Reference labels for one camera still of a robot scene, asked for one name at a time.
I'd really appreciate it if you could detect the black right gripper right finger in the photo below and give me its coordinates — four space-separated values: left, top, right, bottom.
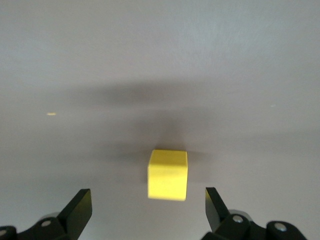
201 186 308 240

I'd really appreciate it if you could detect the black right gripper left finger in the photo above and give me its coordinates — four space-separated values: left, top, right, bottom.
0 188 94 240

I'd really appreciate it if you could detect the yellow block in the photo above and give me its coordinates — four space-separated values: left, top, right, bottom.
147 149 189 202

